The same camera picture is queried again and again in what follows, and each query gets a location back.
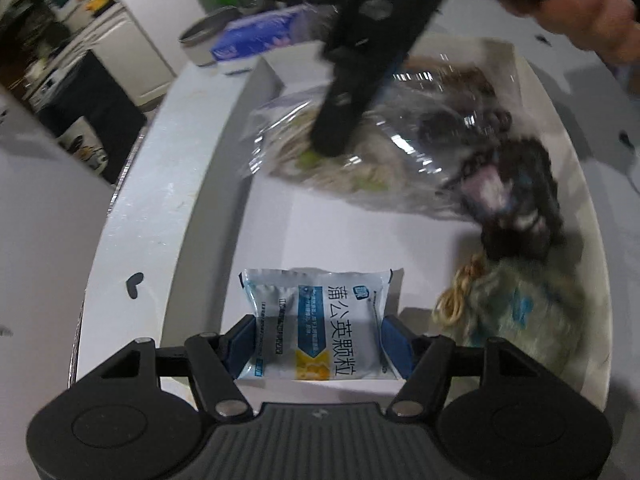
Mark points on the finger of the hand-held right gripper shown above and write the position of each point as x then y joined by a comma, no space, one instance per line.
370,60

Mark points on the yellow kettle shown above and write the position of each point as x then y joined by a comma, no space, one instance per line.
97,4

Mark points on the blue tissue pack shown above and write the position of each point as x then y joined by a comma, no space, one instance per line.
260,35

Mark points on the black fabric bin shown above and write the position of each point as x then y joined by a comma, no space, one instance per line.
100,105

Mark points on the round metal tin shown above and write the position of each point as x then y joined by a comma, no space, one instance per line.
200,42

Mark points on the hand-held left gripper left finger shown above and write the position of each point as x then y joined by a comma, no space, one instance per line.
243,344

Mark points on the white kitchen base cabinets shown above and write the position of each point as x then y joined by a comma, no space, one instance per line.
125,45

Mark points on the white cardboard box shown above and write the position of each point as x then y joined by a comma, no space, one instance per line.
310,230

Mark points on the dark blue scrunchie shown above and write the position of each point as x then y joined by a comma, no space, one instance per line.
520,200

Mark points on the printed tote bag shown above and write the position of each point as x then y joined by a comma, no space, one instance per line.
82,142

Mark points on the light blue sachet packet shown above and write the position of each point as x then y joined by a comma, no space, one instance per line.
320,320

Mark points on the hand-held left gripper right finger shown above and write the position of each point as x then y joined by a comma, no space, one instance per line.
398,346

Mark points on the person's right hand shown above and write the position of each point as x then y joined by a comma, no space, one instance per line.
595,15

